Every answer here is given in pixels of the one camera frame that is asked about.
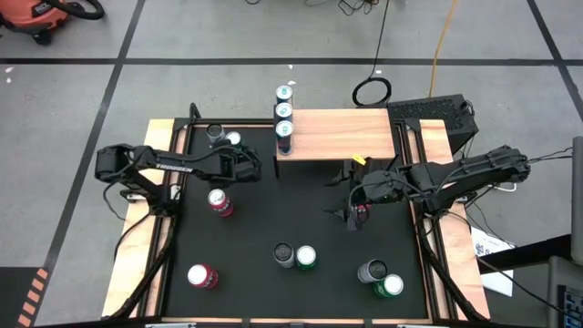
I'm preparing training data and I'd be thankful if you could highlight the black coiled cable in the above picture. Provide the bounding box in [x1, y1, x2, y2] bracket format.
[352, 0, 393, 108]

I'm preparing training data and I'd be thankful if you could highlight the black table frame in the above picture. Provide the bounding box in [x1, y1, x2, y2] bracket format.
[108, 102, 491, 328]

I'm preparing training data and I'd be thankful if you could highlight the black floor cable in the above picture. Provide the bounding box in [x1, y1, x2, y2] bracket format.
[473, 255, 562, 316]

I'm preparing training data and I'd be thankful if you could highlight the black desk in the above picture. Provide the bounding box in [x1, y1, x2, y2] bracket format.
[476, 233, 574, 275]

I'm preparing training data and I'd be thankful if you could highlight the wooden shelf with black legs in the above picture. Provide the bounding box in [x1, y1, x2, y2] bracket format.
[274, 108, 402, 179]

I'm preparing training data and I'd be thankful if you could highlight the black perforated computer case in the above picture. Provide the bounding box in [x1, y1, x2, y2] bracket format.
[386, 93, 480, 155]

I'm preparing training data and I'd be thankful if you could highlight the orange shop vacuum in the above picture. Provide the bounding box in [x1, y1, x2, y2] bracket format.
[0, 0, 72, 46]

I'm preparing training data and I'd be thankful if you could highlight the grey equipment case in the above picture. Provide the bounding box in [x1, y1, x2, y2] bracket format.
[547, 254, 583, 328]

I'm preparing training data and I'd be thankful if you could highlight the black orange striped floor mat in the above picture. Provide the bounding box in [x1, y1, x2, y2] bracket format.
[0, 266, 50, 328]

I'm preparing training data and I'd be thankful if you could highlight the black vacuum hose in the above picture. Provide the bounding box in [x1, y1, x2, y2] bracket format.
[45, 0, 106, 22]

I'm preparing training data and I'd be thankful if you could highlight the light wooden table side board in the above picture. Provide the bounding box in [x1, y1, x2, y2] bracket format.
[407, 118, 492, 321]
[100, 118, 189, 319]

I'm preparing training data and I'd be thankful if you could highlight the white printed paper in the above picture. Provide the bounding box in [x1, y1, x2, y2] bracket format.
[470, 225, 516, 298]

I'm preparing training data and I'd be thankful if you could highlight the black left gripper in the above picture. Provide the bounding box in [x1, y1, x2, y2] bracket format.
[212, 138, 264, 184]

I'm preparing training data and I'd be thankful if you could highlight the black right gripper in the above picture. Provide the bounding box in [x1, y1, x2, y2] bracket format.
[322, 159, 384, 231]

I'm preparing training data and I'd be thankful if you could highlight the yellow cable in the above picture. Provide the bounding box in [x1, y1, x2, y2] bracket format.
[427, 0, 459, 99]

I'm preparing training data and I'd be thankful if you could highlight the silver Celsius Arctic Vibe can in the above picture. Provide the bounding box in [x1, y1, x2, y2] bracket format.
[272, 241, 296, 270]
[356, 258, 389, 284]
[205, 122, 227, 146]

